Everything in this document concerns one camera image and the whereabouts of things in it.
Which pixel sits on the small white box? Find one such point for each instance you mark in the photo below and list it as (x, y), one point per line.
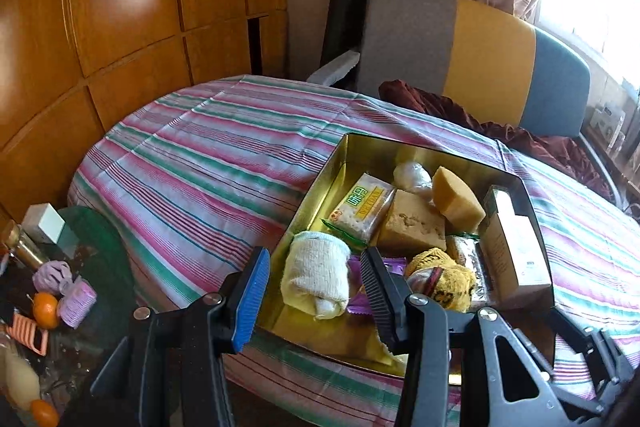
(45, 222)

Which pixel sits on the purple striped roll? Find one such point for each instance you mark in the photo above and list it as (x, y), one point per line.
(77, 304)

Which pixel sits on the white towel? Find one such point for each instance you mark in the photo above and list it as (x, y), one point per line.
(315, 272)

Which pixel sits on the dark striped cracker packet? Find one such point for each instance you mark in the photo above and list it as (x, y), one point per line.
(470, 257)

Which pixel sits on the striped pink green blanket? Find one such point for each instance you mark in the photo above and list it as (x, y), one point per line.
(200, 167)

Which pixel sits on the orange fruit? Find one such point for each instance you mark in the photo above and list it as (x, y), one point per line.
(45, 311)
(45, 413)

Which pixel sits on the tall cream carton box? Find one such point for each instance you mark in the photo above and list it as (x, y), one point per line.
(520, 257)

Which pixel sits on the green glass side table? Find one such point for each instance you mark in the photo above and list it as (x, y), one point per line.
(105, 267)

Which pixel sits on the white appliance carton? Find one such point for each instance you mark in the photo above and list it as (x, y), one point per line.
(607, 119)

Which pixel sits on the purple scrunchie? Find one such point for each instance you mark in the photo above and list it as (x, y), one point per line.
(50, 277)

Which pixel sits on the yellow wedge sponge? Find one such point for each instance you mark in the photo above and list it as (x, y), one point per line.
(457, 199)

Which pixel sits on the grey yellow blue armchair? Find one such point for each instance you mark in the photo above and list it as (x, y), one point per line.
(410, 37)

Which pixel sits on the purple snack wrapper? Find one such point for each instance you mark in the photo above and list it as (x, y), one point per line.
(392, 267)

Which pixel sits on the metal tin box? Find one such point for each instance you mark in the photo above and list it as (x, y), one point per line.
(350, 167)

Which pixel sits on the wooden wardrobe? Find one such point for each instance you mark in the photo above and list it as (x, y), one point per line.
(125, 7)

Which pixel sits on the white crumpled plastic wad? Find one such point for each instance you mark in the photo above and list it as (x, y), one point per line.
(412, 179)

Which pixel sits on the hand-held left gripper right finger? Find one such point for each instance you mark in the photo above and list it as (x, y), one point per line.
(375, 302)

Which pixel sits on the black rolled mat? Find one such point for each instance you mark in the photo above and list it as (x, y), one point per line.
(345, 7)

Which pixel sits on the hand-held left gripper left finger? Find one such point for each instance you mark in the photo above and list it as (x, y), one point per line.
(252, 302)

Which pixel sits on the gold bottle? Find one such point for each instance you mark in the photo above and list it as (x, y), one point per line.
(25, 249)

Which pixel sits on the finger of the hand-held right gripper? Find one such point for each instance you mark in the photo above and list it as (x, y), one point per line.
(590, 343)
(535, 356)

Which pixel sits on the cream plastic bottle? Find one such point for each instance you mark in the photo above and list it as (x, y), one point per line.
(20, 382)

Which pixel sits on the green label cracker packet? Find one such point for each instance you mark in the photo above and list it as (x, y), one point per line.
(362, 207)

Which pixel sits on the large square yellow sponge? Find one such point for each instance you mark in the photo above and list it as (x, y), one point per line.
(412, 222)

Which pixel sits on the maroon cloth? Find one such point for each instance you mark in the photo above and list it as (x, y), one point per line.
(540, 147)

